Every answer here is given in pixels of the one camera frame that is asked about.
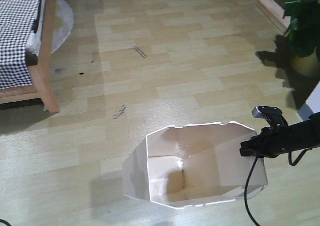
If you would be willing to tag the white cardboard trash bin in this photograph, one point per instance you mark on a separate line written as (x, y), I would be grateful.
(193, 165)

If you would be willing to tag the black white checkered bedsheet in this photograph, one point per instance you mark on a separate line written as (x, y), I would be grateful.
(17, 20)

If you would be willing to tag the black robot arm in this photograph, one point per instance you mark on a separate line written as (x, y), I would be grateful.
(280, 138)

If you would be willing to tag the wooden low shelf edge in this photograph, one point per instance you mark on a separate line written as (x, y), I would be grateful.
(275, 12)

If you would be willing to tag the green potted plant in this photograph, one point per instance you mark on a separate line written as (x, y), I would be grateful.
(303, 36)

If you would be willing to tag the wooden bed frame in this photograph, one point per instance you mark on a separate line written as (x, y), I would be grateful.
(39, 73)

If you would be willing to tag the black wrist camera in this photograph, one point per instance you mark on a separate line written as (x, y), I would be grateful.
(273, 115)

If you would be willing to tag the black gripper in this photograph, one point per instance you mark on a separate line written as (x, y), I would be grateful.
(262, 145)

